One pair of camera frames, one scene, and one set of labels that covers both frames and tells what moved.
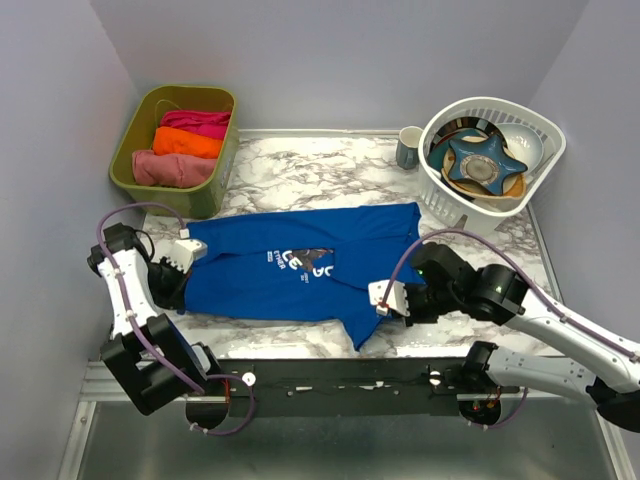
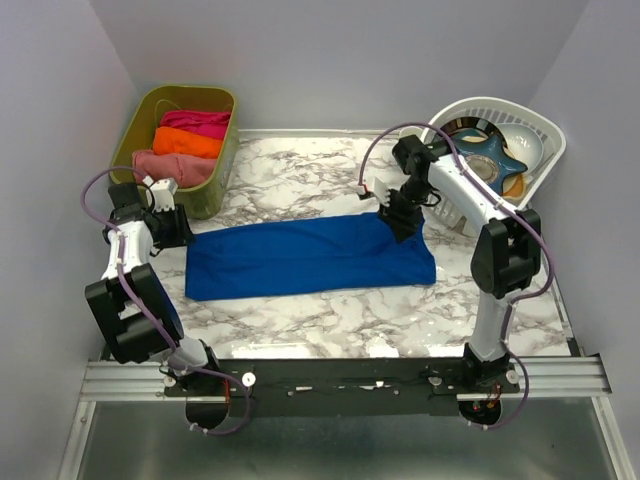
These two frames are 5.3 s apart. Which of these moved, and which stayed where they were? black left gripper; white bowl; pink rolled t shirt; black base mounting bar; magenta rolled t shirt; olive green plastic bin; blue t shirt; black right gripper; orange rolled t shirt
Moved: black right gripper; black left gripper; blue t shirt
Stayed: olive green plastic bin; orange rolled t shirt; magenta rolled t shirt; pink rolled t shirt; black base mounting bar; white bowl
